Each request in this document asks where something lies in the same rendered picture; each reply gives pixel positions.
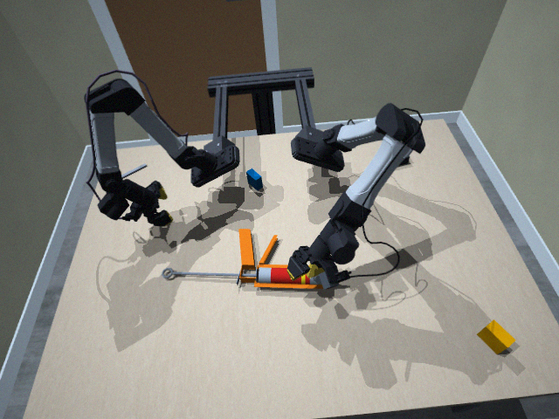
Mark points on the grey metal bar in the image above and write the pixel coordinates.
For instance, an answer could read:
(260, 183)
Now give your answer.
(133, 170)

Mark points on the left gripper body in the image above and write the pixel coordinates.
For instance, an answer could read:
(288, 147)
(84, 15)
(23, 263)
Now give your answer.
(297, 264)

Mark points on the yellow rectangular block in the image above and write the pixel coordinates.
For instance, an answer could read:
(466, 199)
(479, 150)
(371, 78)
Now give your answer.
(496, 337)

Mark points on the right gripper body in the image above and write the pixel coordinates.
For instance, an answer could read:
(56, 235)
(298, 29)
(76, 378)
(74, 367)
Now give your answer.
(150, 203)

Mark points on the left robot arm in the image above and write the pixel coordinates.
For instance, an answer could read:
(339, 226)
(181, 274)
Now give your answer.
(346, 215)

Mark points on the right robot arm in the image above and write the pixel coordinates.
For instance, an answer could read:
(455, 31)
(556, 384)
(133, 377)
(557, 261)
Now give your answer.
(103, 103)

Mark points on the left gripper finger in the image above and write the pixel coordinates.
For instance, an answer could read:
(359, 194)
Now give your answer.
(314, 271)
(291, 276)

